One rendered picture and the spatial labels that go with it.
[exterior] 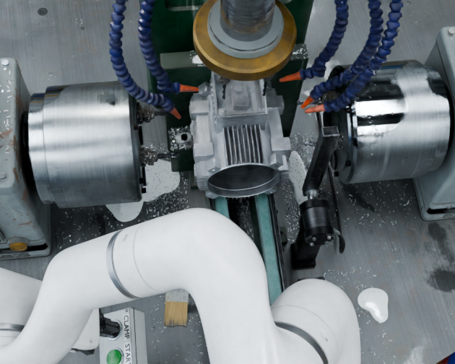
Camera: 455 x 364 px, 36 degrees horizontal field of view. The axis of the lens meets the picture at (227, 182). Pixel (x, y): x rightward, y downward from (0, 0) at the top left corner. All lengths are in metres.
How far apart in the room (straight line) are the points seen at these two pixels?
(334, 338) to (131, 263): 0.25
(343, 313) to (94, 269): 0.30
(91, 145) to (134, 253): 0.53
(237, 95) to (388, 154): 0.32
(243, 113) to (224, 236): 0.64
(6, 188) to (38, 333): 0.43
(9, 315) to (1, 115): 0.48
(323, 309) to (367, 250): 0.83
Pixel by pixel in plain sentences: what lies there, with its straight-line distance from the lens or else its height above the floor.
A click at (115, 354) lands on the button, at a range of 1.26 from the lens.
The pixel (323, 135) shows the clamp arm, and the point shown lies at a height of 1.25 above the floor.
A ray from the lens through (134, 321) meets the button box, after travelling 1.27.
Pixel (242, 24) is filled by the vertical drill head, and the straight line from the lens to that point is 1.15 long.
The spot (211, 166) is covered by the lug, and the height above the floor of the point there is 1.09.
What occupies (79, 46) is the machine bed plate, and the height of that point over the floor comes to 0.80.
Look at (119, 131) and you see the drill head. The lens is 1.32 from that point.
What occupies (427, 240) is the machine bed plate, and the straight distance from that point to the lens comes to 1.69.
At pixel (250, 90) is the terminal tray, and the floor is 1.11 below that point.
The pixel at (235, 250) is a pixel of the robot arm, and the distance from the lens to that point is 0.77.
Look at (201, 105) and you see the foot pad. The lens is 1.44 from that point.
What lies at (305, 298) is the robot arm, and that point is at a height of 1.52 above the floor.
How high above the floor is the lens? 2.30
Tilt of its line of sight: 64 degrees down
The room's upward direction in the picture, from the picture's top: 5 degrees clockwise
